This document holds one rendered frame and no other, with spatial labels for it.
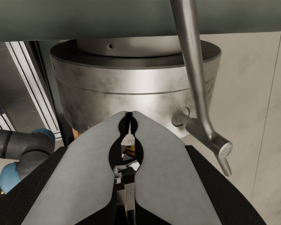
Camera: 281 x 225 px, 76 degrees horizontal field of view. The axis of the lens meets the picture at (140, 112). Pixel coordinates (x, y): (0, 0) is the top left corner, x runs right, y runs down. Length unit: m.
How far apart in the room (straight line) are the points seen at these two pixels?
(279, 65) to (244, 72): 0.44
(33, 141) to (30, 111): 0.89
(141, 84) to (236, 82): 1.94
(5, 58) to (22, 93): 0.22
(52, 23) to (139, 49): 0.12
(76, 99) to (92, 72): 0.06
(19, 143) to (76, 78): 0.34
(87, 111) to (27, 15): 0.14
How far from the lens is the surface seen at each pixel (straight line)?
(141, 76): 0.23
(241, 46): 2.02
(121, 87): 0.24
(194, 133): 0.25
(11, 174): 0.51
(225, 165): 0.29
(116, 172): 0.50
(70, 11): 0.20
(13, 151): 0.58
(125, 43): 0.27
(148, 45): 0.27
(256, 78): 2.31
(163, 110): 0.26
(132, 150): 0.45
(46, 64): 0.95
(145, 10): 0.20
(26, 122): 1.50
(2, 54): 1.34
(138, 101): 0.24
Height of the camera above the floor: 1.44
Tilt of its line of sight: 56 degrees down
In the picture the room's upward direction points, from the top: 151 degrees clockwise
